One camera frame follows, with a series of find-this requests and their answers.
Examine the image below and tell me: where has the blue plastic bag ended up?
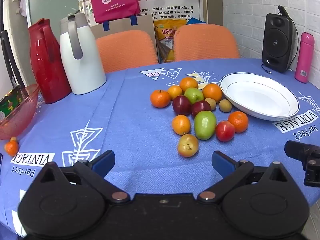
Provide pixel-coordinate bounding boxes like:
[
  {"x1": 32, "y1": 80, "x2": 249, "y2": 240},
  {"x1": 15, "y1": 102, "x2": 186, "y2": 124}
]
[{"x1": 186, "y1": 17, "x2": 208, "y2": 25}]

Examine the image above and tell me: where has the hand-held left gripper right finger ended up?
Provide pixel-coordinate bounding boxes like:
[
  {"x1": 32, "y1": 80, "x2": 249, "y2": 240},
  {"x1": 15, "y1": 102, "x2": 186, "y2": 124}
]
[{"x1": 197, "y1": 151, "x2": 288, "y2": 203}]

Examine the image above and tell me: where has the small yellowish mandarin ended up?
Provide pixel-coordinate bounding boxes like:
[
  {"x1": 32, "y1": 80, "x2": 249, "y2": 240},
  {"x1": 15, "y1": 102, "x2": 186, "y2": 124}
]
[{"x1": 167, "y1": 85, "x2": 183, "y2": 100}]

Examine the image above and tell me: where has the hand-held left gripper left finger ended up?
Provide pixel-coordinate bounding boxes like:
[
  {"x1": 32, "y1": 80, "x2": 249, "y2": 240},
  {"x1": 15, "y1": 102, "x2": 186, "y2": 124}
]
[{"x1": 37, "y1": 150, "x2": 131, "y2": 204}]

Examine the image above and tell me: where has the mandarin with green stem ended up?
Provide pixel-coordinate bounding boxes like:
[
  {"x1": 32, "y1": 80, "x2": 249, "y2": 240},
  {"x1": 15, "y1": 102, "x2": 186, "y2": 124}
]
[{"x1": 150, "y1": 90, "x2": 171, "y2": 108}]

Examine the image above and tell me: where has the round green apple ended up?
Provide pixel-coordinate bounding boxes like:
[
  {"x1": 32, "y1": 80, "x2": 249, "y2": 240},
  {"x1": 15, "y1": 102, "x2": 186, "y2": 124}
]
[{"x1": 184, "y1": 87, "x2": 204, "y2": 104}]

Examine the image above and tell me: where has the white plate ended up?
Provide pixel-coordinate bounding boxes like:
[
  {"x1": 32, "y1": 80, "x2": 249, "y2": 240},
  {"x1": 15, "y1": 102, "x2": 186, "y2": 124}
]
[{"x1": 219, "y1": 73, "x2": 300, "y2": 121}]

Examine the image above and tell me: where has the black microphone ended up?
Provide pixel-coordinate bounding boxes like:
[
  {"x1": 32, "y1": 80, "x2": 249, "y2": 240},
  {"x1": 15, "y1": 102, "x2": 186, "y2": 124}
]
[{"x1": 277, "y1": 5, "x2": 290, "y2": 18}]

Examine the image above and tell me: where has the black speaker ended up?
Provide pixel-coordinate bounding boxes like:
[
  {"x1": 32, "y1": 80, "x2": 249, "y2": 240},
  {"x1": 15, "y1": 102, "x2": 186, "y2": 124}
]
[{"x1": 262, "y1": 13, "x2": 297, "y2": 73}]

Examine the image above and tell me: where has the orange chair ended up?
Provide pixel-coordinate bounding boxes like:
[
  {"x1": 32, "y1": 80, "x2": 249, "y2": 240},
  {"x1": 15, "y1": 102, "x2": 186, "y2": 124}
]
[
  {"x1": 96, "y1": 29, "x2": 158, "y2": 73},
  {"x1": 173, "y1": 24, "x2": 241, "y2": 62}
]

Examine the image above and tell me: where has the yellow-red apple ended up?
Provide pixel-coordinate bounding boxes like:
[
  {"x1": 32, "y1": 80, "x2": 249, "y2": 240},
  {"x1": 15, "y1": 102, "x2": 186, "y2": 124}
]
[{"x1": 177, "y1": 134, "x2": 199, "y2": 158}]

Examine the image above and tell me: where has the red plastic bowl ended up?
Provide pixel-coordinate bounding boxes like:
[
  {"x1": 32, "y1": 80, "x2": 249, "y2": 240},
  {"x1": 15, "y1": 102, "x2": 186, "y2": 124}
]
[{"x1": 0, "y1": 84, "x2": 40, "y2": 140}]

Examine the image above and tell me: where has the magenta fabric bag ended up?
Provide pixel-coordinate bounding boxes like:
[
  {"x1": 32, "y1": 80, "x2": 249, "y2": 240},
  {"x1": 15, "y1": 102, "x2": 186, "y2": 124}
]
[{"x1": 88, "y1": 0, "x2": 141, "y2": 23}]

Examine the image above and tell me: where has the tiny mandarin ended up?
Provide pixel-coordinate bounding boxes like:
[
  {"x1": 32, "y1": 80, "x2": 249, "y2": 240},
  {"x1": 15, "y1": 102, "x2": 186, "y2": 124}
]
[{"x1": 4, "y1": 140, "x2": 19, "y2": 156}]

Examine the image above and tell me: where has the oblong green apple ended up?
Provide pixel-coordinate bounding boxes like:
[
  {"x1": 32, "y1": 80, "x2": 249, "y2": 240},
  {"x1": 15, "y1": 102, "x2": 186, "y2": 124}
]
[{"x1": 194, "y1": 111, "x2": 217, "y2": 141}]

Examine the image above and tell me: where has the white thermos jug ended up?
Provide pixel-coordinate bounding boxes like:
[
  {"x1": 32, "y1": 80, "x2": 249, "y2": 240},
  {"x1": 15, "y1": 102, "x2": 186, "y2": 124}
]
[{"x1": 59, "y1": 13, "x2": 107, "y2": 95}]

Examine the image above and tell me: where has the bright red apple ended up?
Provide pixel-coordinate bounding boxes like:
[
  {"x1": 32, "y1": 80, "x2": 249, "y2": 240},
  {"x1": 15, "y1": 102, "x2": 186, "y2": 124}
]
[{"x1": 216, "y1": 121, "x2": 236, "y2": 142}]

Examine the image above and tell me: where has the colourful wrapper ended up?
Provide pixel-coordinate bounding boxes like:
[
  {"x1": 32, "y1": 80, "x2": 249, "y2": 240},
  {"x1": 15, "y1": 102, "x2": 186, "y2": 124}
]
[{"x1": 0, "y1": 85, "x2": 25, "y2": 120}]

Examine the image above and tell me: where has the brown bag with blue handles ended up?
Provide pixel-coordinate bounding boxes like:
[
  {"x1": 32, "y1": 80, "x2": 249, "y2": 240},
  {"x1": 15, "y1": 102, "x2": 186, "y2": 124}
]
[{"x1": 89, "y1": 14, "x2": 157, "y2": 43}]

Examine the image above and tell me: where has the yellow snack bag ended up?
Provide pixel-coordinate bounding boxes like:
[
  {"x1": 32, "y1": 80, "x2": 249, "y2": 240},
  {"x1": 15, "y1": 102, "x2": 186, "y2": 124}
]
[{"x1": 153, "y1": 18, "x2": 193, "y2": 63}]

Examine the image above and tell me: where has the blue printed tablecloth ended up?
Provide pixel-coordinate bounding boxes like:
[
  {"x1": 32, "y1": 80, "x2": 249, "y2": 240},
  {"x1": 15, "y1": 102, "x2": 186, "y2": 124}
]
[{"x1": 0, "y1": 59, "x2": 320, "y2": 240}]

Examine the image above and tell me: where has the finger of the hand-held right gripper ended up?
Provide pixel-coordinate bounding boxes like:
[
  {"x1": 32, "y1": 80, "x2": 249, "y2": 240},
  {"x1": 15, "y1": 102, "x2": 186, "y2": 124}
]
[{"x1": 284, "y1": 140, "x2": 320, "y2": 187}]

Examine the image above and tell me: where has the dark red apple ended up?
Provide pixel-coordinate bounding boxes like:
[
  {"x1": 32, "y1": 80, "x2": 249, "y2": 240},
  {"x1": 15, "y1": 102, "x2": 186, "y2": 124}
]
[
  {"x1": 191, "y1": 100, "x2": 212, "y2": 117},
  {"x1": 172, "y1": 95, "x2": 192, "y2": 116}
]

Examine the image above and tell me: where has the brown kiwi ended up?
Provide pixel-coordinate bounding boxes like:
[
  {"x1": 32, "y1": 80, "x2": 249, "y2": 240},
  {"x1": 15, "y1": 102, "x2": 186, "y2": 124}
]
[
  {"x1": 204, "y1": 97, "x2": 217, "y2": 111},
  {"x1": 219, "y1": 99, "x2": 232, "y2": 112}
]

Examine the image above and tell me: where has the red thermos jug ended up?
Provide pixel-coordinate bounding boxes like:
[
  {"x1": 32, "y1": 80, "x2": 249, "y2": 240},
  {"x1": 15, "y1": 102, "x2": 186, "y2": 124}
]
[{"x1": 28, "y1": 18, "x2": 73, "y2": 105}]

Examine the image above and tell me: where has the pink bottle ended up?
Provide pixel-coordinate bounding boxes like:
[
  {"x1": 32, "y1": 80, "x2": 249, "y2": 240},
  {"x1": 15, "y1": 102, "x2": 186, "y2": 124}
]
[{"x1": 294, "y1": 32, "x2": 315, "y2": 84}]

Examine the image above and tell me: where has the orange mandarin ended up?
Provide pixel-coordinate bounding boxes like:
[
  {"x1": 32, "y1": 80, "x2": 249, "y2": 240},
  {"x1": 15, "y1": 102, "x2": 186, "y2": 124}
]
[
  {"x1": 172, "y1": 115, "x2": 191, "y2": 135},
  {"x1": 179, "y1": 77, "x2": 199, "y2": 92},
  {"x1": 227, "y1": 111, "x2": 249, "y2": 133},
  {"x1": 202, "y1": 83, "x2": 223, "y2": 103}
]

